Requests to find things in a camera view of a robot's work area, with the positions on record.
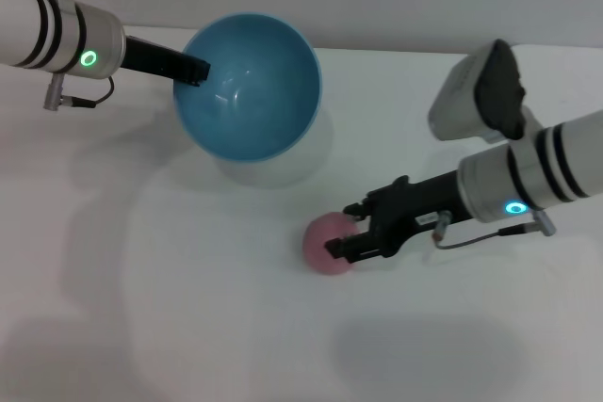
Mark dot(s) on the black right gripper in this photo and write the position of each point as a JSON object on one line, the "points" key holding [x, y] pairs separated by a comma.
{"points": [[419, 206]]}

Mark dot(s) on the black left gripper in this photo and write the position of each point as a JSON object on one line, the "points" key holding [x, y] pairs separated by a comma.
{"points": [[153, 60]]}

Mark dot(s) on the pink peach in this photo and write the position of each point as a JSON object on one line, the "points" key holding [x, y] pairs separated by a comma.
{"points": [[318, 237]]}

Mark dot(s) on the blue bowl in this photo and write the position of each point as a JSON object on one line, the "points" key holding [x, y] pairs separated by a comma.
{"points": [[249, 101]]}

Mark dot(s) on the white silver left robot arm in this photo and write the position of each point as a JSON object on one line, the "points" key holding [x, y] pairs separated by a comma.
{"points": [[47, 30]]}

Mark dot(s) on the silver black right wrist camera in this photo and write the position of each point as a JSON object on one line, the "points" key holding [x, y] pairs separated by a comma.
{"points": [[471, 96]]}

